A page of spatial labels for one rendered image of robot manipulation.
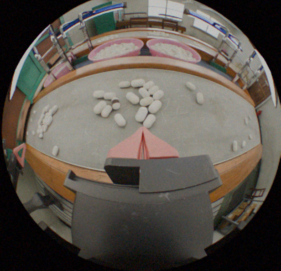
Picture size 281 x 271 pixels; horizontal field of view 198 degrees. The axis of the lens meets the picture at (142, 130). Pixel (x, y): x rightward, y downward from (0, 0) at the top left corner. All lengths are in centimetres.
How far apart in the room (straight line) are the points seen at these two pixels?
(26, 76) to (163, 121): 102
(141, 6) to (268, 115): 648
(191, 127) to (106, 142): 20
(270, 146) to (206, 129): 425
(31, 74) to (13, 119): 38
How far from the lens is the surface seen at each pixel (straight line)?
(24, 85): 93
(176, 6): 539
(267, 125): 446
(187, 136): 23
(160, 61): 33
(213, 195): 29
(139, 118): 19
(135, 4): 527
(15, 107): 90
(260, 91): 471
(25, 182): 192
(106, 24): 301
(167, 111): 23
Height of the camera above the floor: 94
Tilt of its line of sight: 76 degrees down
